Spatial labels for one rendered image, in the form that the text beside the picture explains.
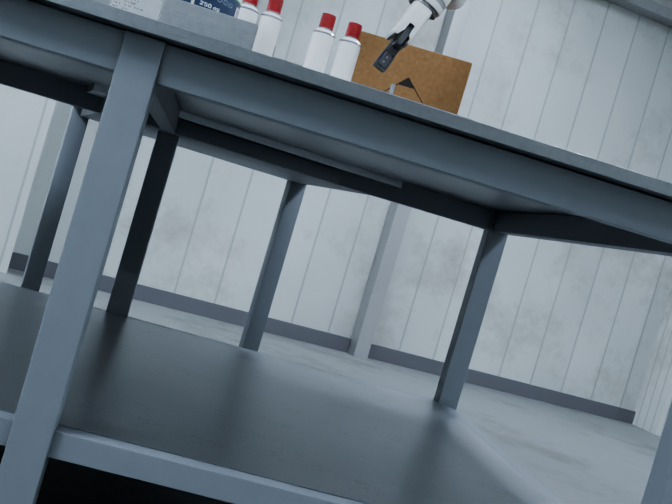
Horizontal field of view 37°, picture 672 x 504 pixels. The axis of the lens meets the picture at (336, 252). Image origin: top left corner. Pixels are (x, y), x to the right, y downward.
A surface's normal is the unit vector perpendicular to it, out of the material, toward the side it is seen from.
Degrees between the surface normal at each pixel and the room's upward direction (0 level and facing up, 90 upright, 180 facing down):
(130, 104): 90
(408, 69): 90
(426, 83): 90
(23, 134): 90
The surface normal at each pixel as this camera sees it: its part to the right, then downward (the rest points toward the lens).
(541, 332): 0.33, 0.11
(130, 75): 0.13, 0.06
